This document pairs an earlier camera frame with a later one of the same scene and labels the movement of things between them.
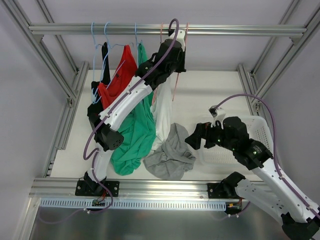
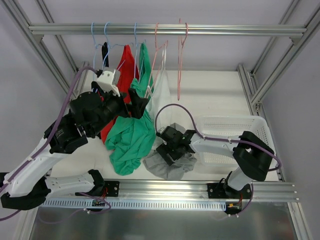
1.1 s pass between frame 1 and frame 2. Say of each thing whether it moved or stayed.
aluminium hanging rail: stayed
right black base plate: stayed
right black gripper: moved
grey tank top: stayed
